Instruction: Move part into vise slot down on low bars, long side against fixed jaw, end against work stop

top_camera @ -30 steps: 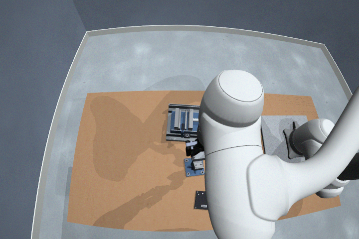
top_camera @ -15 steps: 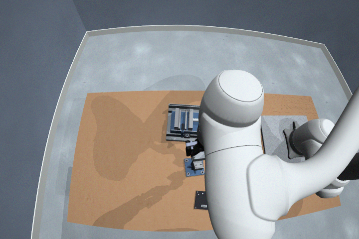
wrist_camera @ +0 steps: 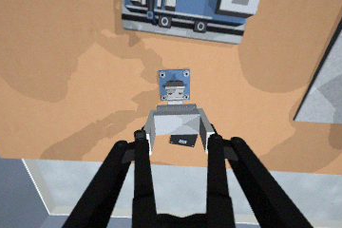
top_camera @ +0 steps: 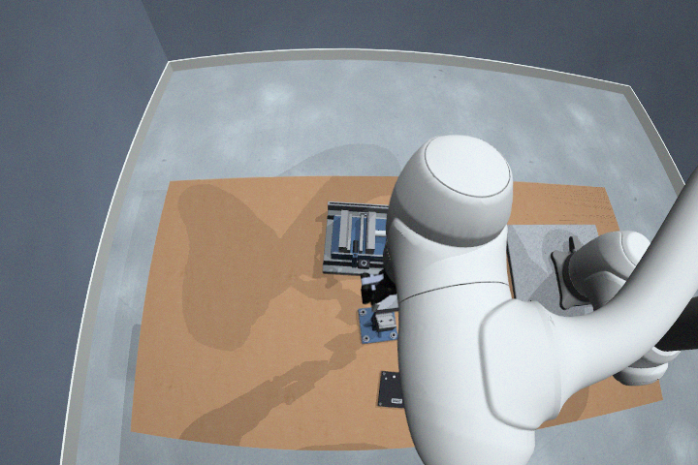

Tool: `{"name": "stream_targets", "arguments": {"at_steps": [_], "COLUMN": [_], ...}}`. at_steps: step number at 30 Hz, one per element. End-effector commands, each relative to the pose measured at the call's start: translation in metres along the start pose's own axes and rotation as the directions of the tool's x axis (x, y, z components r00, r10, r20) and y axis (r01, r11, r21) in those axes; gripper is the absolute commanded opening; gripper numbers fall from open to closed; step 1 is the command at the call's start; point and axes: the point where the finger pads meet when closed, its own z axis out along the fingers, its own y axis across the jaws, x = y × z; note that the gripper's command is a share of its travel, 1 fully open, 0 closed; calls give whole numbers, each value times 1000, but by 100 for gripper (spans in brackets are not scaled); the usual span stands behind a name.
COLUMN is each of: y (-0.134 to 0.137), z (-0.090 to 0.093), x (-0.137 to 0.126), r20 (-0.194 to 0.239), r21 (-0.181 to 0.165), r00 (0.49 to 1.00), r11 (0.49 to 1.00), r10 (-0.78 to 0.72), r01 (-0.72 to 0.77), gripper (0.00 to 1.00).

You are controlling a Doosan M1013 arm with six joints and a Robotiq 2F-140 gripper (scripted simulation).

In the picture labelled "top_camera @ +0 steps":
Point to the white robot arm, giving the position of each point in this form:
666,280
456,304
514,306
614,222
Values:
480,371

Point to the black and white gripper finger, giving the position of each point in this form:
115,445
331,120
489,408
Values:
369,282

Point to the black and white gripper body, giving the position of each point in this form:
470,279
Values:
386,279

